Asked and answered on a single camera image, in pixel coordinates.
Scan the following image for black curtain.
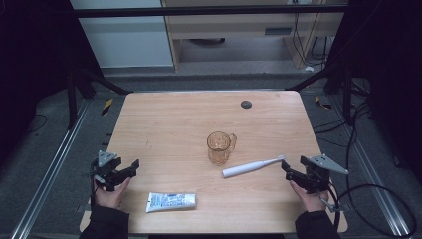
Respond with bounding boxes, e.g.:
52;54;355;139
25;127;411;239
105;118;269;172
0;0;103;163
326;0;422;185

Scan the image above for black horizontal bar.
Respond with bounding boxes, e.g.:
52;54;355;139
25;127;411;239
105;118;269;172
71;4;348;19

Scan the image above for black metal stand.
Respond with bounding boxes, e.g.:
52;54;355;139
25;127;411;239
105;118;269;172
286;62;370;124
65;67;132;131

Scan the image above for white toothpaste tube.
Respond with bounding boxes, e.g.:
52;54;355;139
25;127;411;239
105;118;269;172
145;191;198;214

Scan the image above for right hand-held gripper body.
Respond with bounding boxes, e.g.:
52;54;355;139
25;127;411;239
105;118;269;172
300;153;350;194

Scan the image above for light wooden desk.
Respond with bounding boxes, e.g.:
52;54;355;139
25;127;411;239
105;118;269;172
161;0;346;73

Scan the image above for thin black floor cable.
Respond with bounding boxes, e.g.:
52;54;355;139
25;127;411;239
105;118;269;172
25;114;49;134

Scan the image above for left hand-held gripper cable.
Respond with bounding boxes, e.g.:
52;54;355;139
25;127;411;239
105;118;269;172
89;163;102;207

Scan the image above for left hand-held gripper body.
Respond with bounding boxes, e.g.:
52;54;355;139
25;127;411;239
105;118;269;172
91;150;122;192

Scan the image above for person's right hand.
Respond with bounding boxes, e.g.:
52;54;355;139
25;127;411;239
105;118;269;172
289;180;330;214

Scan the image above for hand-held gripper cable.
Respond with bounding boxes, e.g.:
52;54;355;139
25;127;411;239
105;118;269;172
317;180;343;232
89;163;102;207

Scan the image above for right hand-held gripper cable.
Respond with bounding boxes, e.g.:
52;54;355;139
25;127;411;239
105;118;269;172
317;180;343;232

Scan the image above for person's left hand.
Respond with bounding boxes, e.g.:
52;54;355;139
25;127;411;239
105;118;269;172
94;177;132;210

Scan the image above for yellow black striped tape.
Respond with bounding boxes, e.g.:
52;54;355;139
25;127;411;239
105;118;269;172
314;95;333;111
101;98;114;117

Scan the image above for amber glass mug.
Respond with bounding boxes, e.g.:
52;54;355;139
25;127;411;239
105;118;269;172
206;130;238;166

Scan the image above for looped black floor cable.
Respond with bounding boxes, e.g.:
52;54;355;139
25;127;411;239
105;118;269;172
337;183;418;239

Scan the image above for aluminium floor rail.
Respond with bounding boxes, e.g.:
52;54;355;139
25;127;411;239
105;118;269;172
327;95;413;238
10;99;92;239

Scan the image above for black cable bundle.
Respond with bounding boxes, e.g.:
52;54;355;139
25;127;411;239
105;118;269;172
313;101;372;148

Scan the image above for white electric toothbrush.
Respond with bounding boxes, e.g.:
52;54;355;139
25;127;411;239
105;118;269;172
221;154;286;179

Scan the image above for black hanging desk cables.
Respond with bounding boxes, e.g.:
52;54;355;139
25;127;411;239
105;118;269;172
291;12;330;68

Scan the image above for white cabinet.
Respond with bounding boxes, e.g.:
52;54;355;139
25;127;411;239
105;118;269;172
69;0;175;70

